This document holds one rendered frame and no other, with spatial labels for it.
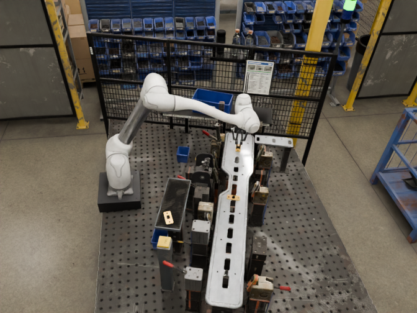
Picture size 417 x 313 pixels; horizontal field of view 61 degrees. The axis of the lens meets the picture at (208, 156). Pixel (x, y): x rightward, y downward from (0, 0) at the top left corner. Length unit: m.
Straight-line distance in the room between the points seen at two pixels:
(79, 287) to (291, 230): 1.73
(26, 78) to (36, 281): 2.17
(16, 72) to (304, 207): 3.25
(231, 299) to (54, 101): 3.29
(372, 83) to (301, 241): 3.11
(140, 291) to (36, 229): 1.63
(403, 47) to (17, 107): 4.65
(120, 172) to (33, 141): 2.27
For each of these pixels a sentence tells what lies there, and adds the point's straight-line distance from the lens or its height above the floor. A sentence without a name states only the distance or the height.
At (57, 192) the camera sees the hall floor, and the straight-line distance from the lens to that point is 3.89.
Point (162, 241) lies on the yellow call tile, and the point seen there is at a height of 1.16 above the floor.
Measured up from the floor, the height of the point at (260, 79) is 1.29.
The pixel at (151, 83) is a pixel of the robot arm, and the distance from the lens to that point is 2.27.
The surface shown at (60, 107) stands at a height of 0.28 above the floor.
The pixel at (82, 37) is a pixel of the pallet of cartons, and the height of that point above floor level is 0.74.
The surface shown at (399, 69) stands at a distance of 5.31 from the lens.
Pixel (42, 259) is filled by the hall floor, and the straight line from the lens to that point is 3.43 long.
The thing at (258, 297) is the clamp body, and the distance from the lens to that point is 1.97.
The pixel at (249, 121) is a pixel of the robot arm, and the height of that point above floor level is 1.42.
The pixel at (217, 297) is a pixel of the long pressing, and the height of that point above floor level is 1.00.
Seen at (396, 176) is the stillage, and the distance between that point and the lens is 4.16.
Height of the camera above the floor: 2.71
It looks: 42 degrees down
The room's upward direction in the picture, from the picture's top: 3 degrees clockwise
